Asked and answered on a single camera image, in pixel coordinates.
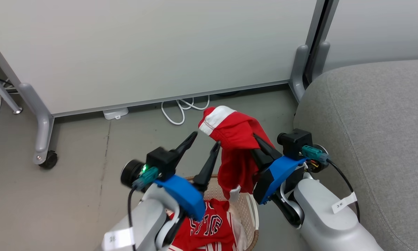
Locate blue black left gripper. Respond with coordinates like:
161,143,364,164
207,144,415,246
155,131,221,222

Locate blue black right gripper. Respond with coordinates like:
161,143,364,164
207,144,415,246
251,135,307,205

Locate red shorts with white band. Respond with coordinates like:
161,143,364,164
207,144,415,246
198,106,275,203

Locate red jersey with white lettering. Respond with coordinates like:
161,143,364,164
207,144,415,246
167,199,248,251

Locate cream perforated laundry basket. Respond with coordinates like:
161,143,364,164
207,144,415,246
184,174,260,251

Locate white power adapter box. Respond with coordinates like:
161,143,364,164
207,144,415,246
103,107,129,120

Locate short grey partition foot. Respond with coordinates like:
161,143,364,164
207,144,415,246
312,41,330,82
289,45,310,103

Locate large white partition panel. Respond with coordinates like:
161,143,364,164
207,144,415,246
0,0,326,117

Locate grey fabric sofa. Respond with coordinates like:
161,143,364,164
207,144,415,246
293,59,418,251

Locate black caster wheel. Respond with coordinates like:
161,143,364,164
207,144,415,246
39,151,58,170

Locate grey partition foot with caster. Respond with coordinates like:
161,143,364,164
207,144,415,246
19,83,54,165

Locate narrow white partition panel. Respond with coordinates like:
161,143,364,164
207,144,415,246
322,0,418,74

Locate grey metal table leg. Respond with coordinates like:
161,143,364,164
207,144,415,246
0,64,23,115

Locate right arm cable teal plug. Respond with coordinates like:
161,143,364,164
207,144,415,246
301,146,361,223

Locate arm cable teal plug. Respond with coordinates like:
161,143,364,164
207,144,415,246
301,146,361,223
127,167,159,251

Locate left arm cable teal plug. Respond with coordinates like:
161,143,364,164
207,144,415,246
127,167,159,251

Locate looped white floor cable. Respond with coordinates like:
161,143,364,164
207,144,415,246
161,95,210,125

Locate black floor cable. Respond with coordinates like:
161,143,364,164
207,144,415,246
0,78,17,94

